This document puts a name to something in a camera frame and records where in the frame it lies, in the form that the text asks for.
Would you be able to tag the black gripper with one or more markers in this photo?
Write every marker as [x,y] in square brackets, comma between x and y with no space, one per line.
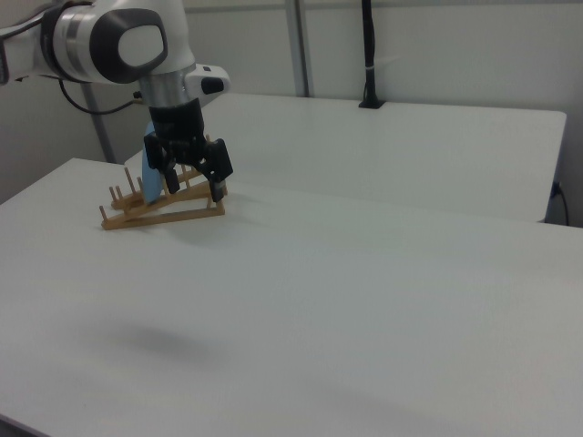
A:
[176,123]

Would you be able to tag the black camera pole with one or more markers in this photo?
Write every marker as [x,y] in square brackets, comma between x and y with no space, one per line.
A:
[369,50]

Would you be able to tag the light blue plate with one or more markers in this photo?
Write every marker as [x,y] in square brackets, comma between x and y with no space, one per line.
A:
[151,184]

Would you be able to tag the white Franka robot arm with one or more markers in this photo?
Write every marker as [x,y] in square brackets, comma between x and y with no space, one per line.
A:
[82,41]

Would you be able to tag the white zip tie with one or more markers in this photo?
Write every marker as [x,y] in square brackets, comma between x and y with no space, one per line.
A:
[380,64]

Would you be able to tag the black pole base plate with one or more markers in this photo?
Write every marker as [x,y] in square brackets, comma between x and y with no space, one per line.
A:
[371,104]

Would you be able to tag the grey aluminium frame post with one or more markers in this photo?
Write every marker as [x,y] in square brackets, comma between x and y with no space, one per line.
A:
[101,132]
[299,45]

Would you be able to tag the wooden plate rack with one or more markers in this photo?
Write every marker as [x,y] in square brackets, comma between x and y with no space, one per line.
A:
[157,214]

